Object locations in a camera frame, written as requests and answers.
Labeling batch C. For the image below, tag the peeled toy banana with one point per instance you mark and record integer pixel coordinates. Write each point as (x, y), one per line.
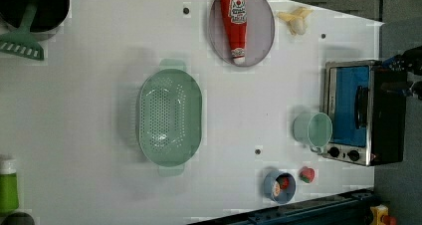
(296, 20)

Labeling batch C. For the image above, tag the green plastic strainer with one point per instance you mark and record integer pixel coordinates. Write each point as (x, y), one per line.
(169, 121)

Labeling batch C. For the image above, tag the red ketchup bottle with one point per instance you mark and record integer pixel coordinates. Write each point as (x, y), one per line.
(234, 16)

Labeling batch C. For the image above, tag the dark cylinder container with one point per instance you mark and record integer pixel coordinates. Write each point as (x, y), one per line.
(19, 218)

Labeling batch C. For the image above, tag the black utensil pot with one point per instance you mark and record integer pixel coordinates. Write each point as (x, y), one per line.
(49, 16)

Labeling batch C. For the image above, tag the blue metal frame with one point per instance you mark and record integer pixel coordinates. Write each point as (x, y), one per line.
(349, 208)

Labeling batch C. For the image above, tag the red toy strawberry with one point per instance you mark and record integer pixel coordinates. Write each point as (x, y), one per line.
(307, 175)

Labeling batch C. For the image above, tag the light green mug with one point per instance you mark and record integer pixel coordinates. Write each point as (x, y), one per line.
(313, 129)

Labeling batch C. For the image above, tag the grey round plate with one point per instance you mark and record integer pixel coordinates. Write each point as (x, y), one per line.
(260, 32)

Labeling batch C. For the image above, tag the green bottle white cap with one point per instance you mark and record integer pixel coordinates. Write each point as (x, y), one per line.
(9, 200)

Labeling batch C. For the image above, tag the green slotted spatula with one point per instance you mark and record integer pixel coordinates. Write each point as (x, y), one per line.
(21, 42)

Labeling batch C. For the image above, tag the black toaster oven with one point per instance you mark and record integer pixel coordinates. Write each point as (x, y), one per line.
(368, 116)

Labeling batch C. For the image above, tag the small red toy fruit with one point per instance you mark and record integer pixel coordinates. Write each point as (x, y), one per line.
(284, 182)

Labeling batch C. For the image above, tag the small blue bowl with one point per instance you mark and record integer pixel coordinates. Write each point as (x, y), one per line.
(286, 195)

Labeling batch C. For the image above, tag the toy orange slice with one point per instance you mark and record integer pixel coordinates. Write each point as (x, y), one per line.
(276, 190)

